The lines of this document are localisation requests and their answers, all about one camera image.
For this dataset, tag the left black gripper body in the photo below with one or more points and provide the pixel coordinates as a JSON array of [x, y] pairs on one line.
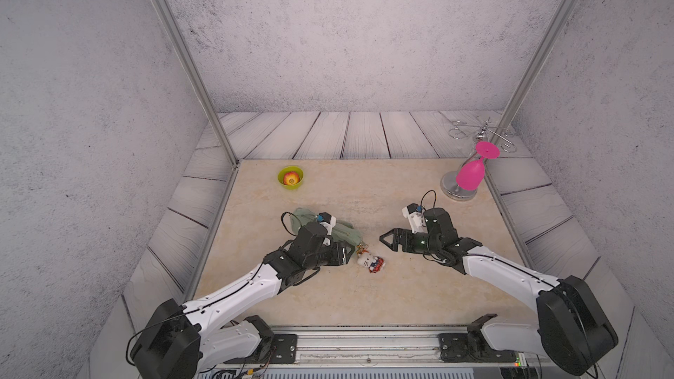
[[331, 255]]

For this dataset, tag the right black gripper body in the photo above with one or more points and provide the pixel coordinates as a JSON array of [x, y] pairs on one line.
[[434, 246]]

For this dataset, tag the green corduroy pouch bag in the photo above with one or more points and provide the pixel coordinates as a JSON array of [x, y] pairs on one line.
[[342, 231]]

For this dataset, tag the white kitty keychain decoration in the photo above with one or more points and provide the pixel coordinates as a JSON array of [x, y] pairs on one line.
[[366, 259]]

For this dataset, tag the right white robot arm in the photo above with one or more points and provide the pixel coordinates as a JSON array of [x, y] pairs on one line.
[[571, 327]]

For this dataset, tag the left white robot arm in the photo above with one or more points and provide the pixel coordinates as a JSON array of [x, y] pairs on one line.
[[184, 340]]

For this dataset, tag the red yellow toy apple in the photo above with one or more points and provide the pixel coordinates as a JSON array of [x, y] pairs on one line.
[[291, 178]]

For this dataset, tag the pink plastic wine glass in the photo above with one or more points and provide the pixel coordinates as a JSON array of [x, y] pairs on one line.
[[472, 173]]

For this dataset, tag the green plastic bowl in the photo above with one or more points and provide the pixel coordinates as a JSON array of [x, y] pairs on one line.
[[287, 169]]

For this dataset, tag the metal glass holder stand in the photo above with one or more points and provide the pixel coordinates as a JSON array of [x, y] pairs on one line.
[[481, 132]]

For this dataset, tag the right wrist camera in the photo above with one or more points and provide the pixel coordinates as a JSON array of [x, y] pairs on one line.
[[414, 215]]

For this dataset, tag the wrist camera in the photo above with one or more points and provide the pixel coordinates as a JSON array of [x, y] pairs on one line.
[[329, 222], [414, 215]]

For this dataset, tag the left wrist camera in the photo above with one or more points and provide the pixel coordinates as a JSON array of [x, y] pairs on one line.
[[329, 222]]

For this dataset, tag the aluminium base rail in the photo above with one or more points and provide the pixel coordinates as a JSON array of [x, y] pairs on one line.
[[383, 352]]

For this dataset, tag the left aluminium frame post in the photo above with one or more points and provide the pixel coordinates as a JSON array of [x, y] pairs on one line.
[[188, 64]]

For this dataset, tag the aluminium frame post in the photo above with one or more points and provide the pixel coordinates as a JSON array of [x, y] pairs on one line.
[[188, 64], [558, 21]]

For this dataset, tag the right aluminium frame post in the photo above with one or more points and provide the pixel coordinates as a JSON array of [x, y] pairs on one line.
[[558, 21]]

